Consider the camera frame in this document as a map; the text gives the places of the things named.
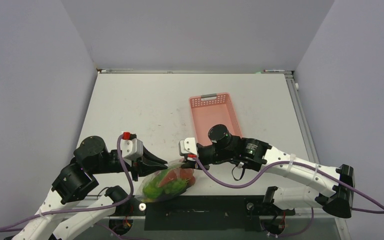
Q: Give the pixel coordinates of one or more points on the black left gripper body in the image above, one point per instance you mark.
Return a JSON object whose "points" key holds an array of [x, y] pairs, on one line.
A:
{"points": [[137, 168]]}

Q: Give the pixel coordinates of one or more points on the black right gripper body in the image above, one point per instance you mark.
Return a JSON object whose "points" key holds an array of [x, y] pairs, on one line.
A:
{"points": [[210, 153]]}

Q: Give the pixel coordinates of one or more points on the clear zip top bag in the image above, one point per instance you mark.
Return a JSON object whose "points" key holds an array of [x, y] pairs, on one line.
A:
{"points": [[173, 164]]}

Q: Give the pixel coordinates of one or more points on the green grape bunch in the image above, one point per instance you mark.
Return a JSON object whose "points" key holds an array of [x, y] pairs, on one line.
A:
{"points": [[154, 193]]}

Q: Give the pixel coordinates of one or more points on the pink plastic basket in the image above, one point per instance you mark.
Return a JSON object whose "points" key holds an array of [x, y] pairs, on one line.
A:
{"points": [[210, 110]]}

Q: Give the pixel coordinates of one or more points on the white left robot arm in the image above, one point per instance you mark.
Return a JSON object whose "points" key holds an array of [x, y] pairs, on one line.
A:
{"points": [[58, 218]]}

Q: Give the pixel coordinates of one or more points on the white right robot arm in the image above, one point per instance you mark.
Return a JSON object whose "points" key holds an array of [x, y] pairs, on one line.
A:
{"points": [[252, 157]]}

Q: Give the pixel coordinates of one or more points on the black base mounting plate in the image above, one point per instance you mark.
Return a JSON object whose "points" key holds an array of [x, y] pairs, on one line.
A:
{"points": [[202, 213]]}

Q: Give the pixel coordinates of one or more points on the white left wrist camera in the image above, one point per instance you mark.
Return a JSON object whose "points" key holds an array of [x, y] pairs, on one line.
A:
{"points": [[131, 147]]}

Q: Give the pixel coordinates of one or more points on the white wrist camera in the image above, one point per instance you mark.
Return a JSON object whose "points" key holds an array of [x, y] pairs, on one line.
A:
{"points": [[131, 147], [188, 149]]}

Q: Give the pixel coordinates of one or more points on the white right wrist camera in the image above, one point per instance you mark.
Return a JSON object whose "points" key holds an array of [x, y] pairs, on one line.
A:
{"points": [[188, 149]]}

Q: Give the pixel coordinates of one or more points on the aluminium rail frame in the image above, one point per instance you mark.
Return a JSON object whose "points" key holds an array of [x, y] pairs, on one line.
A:
{"points": [[320, 186]]}

